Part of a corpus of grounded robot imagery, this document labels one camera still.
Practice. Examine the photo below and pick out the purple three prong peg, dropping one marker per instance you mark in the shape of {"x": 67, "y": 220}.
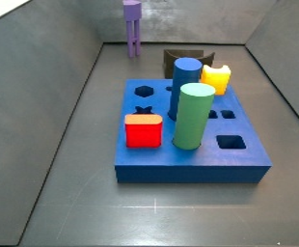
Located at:
{"x": 133, "y": 15}

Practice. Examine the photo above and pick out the blue shape sorter board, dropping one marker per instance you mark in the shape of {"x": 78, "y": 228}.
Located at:
{"x": 232, "y": 155}

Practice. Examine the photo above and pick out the red block with orange top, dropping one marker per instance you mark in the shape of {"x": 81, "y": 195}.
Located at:
{"x": 144, "y": 130}

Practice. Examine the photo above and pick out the green cylinder peg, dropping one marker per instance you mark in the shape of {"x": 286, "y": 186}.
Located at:
{"x": 196, "y": 101}

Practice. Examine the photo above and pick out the dark blue cylinder peg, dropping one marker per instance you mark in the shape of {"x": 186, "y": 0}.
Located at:
{"x": 186, "y": 73}

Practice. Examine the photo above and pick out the yellow notched block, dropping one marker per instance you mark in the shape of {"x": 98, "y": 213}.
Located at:
{"x": 217, "y": 78}

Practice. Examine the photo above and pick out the black curved block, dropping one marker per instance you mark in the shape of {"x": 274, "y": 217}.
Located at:
{"x": 173, "y": 54}

